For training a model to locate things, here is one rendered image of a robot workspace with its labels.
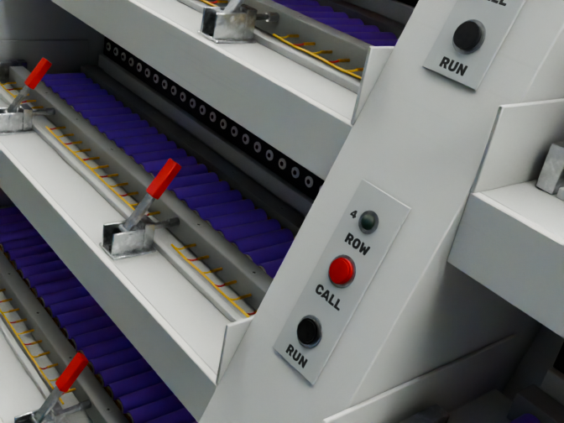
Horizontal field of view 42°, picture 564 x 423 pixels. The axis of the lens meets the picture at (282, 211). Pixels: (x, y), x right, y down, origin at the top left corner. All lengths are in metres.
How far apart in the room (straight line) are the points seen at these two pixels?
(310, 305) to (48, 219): 0.33
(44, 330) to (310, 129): 0.42
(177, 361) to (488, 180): 0.26
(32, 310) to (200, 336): 0.32
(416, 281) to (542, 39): 0.15
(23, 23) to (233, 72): 0.49
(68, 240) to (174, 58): 0.19
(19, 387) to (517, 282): 0.52
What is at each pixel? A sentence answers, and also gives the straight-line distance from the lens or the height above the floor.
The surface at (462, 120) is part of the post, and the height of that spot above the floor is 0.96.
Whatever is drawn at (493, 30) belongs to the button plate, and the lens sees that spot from 0.43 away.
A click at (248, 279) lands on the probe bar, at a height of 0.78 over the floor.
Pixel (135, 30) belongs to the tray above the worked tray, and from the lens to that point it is 0.68.
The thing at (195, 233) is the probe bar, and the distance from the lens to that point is 0.64.
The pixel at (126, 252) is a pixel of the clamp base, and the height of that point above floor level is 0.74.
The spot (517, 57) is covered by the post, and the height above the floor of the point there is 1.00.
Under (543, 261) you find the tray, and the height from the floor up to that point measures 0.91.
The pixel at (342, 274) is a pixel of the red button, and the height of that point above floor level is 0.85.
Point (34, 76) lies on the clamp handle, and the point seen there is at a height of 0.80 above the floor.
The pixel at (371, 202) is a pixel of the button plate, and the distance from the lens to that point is 0.44.
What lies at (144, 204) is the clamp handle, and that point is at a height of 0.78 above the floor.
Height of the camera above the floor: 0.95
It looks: 11 degrees down
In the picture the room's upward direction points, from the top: 27 degrees clockwise
